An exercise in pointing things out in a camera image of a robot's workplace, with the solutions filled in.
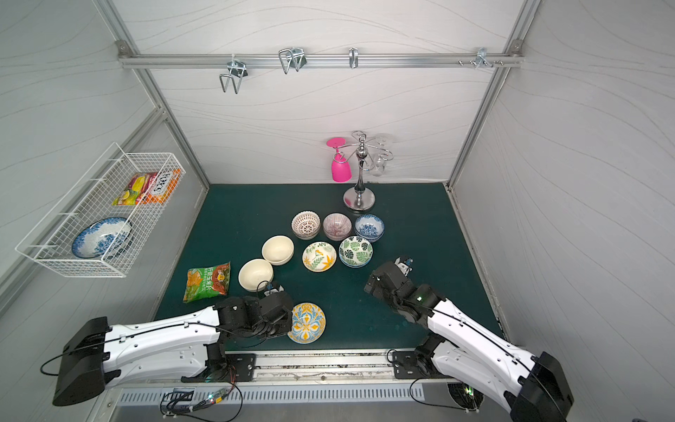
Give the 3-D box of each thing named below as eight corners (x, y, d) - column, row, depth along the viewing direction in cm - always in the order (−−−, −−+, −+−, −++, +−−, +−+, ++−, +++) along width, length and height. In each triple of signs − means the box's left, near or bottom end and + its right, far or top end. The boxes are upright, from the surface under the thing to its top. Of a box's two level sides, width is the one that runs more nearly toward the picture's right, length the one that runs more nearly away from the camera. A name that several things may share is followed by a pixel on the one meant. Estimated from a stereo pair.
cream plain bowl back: (261, 267, 94) (258, 261, 91) (267, 241, 101) (265, 235, 98) (292, 267, 94) (290, 262, 91) (296, 241, 101) (294, 235, 98)
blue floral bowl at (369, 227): (355, 246, 101) (355, 239, 97) (354, 221, 108) (354, 214, 104) (384, 246, 101) (386, 239, 97) (381, 221, 108) (383, 214, 104)
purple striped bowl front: (323, 247, 102) (322, 237, 96) (324, 224, 110) (323, 213, 104) (351, 247, 102) (352, 237, 96) (351, 224, 110) (351, 213, 104)
